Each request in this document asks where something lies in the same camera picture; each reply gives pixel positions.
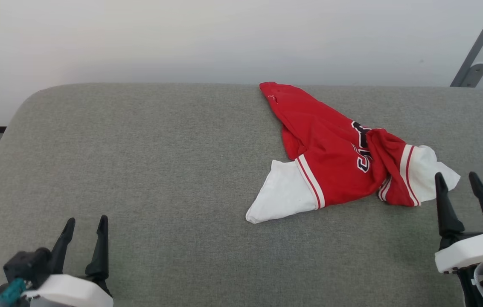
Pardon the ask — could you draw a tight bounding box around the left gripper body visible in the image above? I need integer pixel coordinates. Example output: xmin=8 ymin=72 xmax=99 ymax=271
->
xmin=24 ymin=274 xmax=114 ymax=307

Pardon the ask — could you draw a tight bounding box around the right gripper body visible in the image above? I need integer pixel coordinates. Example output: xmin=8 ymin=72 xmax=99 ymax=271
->
xmin=435 ymin=231 xmax=483 ymax=273

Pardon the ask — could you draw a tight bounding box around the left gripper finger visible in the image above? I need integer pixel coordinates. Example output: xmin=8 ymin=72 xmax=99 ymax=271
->
xmin=85 ymin=215 xmax=109 ymax=281
xmin=49 ymin=217 xmax=76 ymax=275

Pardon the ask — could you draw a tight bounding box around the red and white jersey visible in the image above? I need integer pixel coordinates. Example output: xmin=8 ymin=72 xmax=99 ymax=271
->
xmin=245 ymin=81 xmax=461 ymax=224

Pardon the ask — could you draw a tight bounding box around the grey fabric sofa cushion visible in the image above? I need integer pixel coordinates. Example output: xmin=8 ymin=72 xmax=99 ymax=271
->
xmin=0 ymin=82 xmax=483 ymax=307

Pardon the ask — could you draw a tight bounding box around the teal cable connector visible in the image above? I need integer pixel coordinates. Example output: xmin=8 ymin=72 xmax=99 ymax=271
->
xmin=0 ymin=278 xmax=27 ymax=307

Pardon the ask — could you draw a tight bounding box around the grey post bracket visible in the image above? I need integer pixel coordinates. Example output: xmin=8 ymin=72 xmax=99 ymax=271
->
xmin=459 ymin=63 xmax=483 ymax=88

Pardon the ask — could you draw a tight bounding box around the grey metal post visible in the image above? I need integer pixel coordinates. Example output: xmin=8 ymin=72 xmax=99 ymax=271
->
xmin=451 ymin=0 xmax=483 ymax=88

